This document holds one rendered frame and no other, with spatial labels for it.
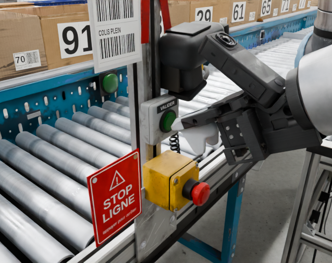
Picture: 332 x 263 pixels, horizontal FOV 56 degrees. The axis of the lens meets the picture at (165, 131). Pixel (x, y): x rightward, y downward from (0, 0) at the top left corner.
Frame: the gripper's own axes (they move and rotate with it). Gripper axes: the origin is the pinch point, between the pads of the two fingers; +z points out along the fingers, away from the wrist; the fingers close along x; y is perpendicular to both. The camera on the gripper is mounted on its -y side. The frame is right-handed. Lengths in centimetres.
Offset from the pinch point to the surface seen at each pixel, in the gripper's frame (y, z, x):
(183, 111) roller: 3, 38, 46
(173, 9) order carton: -39, 52, 83
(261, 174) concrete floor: 66, 76, 137
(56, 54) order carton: -31, 57, 21
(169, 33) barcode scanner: -12.5, -3.3, 2.2
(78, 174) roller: 4.6, 35.5, -0.2
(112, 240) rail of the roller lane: 15.5, 17.3, -9.0
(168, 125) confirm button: 0.1, 1.6, -0.4
